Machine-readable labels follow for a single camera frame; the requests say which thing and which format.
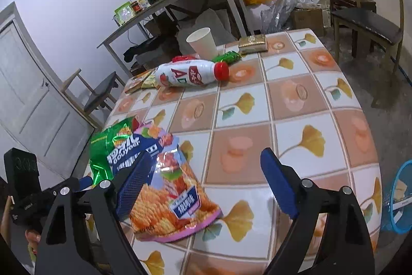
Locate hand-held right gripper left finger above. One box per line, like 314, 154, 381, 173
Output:
35, 151, 152, 275

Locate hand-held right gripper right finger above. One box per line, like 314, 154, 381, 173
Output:
260, 148, 375, 275

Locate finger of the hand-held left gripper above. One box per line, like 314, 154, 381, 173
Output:
77, 176, 95, 192

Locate large green snack bag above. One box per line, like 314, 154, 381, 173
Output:
89, 116, 140, 188

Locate orange chips bag pink edge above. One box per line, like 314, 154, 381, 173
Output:
129, 120, 223, 243

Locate white yogurt bottle red cap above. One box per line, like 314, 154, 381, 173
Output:
155, 59, 230, 89

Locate blue mesh waste basket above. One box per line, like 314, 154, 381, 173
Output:
381, 160, 412, 234

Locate red snack packet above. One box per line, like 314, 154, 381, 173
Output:
172, 55, 198, 64

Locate person's left hand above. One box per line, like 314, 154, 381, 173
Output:
0, 196, 42, 246

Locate ginkgo patterned tablecloth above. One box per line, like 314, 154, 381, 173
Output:
82, 28, 383, 275

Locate white panel door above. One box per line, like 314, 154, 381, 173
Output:
0, 1, 94, 166

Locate wooden chair black seat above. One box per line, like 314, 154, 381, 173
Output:
331, 0, 407, 69
61, 69, 124, 129

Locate small green snack packet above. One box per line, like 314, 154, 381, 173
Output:
211, 50, 242, 65

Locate gold foil packet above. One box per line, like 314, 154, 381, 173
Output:
238, 34, 268, 54

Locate grey side table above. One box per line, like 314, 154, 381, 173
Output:
97, 0, 250, 76

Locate white paper cup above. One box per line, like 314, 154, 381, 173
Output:
186, 27, 218, 60

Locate brown cardboard box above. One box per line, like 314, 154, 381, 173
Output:
290, 6, 332, 37

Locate grey plastic bag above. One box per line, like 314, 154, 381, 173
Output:
260, 0, 301, 34

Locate green packet white print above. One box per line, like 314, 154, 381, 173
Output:
113, 1, 136, 27

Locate grey foam boards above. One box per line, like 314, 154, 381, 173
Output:
176, 9, 239, 47

